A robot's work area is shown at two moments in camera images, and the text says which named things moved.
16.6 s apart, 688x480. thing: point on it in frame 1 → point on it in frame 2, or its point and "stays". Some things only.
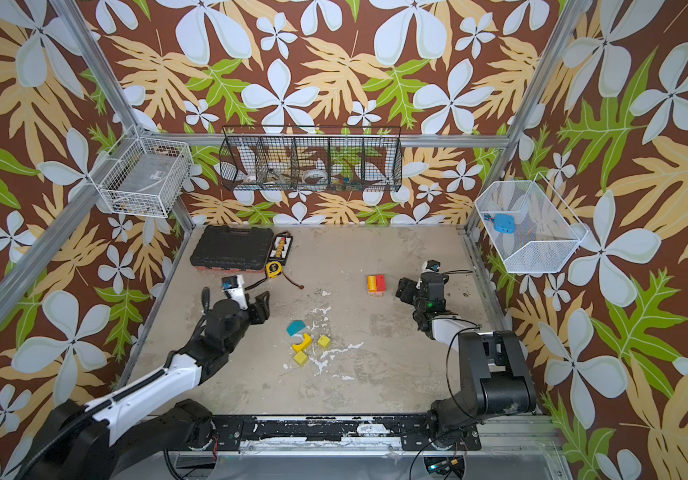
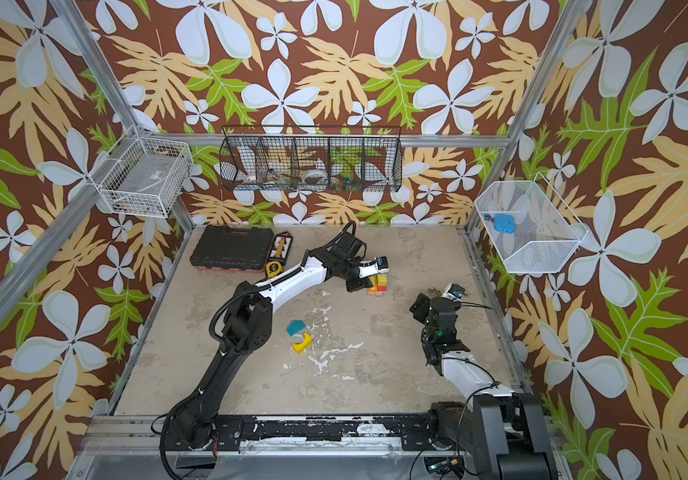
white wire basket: (143, 174) stays
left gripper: (259, 310) → (356, 286)
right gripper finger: (407, 290) → (420, 308)
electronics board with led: (442, 464) stays
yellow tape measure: (273, 268) stays
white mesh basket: (527, 226) stays
